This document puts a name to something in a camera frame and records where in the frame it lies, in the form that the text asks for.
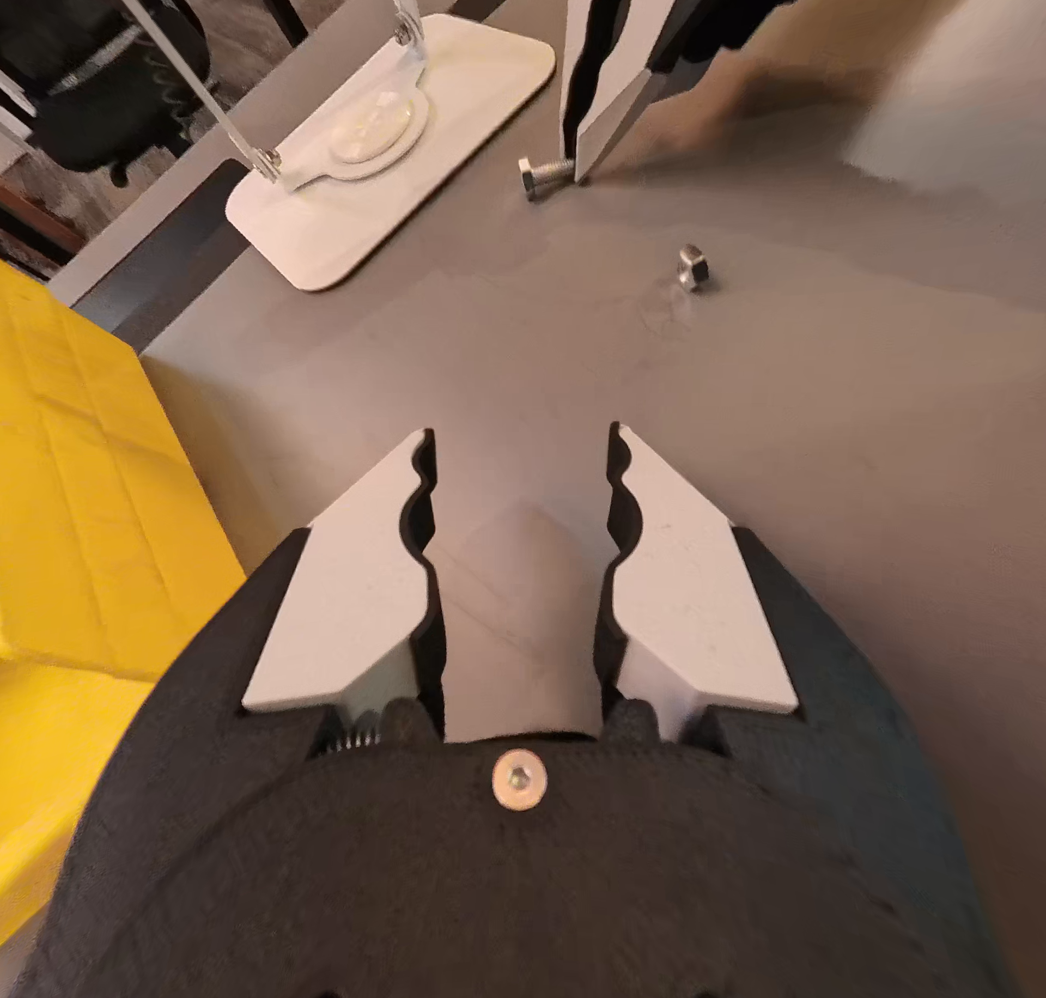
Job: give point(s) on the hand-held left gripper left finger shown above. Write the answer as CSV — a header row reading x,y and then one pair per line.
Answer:
x,y
343,606

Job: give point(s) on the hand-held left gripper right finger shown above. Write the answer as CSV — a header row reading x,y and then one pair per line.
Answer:
x,y
694,606

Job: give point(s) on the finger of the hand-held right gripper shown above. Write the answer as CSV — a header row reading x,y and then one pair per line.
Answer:
x,y
654,1
584,1

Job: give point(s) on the steel hex bolt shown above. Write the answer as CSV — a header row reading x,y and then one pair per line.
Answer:
x,y
543,174

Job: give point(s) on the steel hex nut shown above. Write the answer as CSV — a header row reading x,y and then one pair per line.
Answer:
x,y
693,267

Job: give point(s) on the yellow divided plastic bin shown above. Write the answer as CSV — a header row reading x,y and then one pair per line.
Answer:
x,y
98,483

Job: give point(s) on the white stand with instruction sheet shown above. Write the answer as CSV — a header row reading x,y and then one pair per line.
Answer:
x,y
458,83

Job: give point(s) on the black office chair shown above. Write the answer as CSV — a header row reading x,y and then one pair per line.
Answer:
x,y
106,75

